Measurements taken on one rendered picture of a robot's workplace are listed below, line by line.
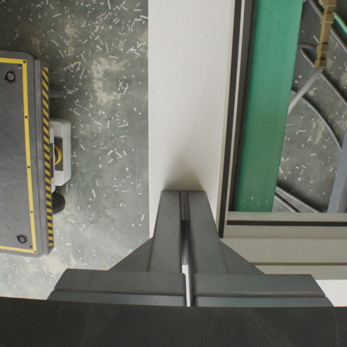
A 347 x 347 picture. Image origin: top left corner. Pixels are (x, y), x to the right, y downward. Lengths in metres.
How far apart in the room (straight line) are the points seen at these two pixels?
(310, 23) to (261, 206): 1.04
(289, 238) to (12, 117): 0.83
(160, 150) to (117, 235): 1.15
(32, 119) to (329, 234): 0.81
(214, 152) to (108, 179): 1.04
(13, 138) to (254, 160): 0.80
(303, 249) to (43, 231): 0.88
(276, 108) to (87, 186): 1.07
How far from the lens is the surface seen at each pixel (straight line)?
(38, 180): 0.93
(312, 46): 1.02
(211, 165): 0.15
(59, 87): 1.08
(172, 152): 0.15
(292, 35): 0.24
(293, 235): 0.26
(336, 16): 1.25
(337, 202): 0.68
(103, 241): 1.33
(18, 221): 1.03
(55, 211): 1.16
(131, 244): 1.31
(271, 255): 0.23
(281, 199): 1.01
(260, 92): 0.23
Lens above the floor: 1.08
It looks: 73 degrees down
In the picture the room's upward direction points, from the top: 177 degrees counter-clockwise
